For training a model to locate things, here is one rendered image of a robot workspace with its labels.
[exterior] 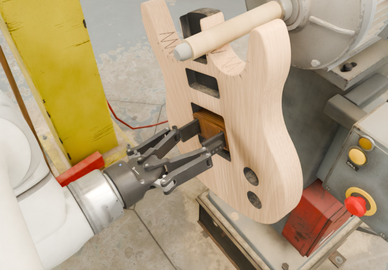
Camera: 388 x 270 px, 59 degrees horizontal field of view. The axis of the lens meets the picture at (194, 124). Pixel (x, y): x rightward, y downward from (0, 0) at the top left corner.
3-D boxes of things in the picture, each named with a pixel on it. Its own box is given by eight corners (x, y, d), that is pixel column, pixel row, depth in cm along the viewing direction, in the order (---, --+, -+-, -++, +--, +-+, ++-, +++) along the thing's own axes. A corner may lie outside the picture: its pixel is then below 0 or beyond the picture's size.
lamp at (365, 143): (355, 142, 58) (361, 131, 56) (370, 154, 57) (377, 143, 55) (353, 145, 58) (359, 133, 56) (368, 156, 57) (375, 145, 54)
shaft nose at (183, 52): (181, 41, 50) (190, 43, 48) (185, 56, 51) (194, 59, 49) (170, 46, 49) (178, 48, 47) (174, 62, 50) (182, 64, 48)
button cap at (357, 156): (351, 153, 61) (357, 142, 59) (365, 164, 60) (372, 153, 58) (346, 156, 61) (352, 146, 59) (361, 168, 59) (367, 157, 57)
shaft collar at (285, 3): (271, -8, 58) (291, -8, 55) (273, 19, 60) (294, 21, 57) (262, -4, 57) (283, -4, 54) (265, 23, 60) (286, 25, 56)
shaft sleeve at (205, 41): (265, 0, 57) (280, 0, 55) (268, 19, 59) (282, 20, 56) (178, 38, 50) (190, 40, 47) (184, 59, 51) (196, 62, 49)
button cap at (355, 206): (351, 195, 67) (358, 185, 64) (369, 210, 65) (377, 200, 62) (339, 206, 65) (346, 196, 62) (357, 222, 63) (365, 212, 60)
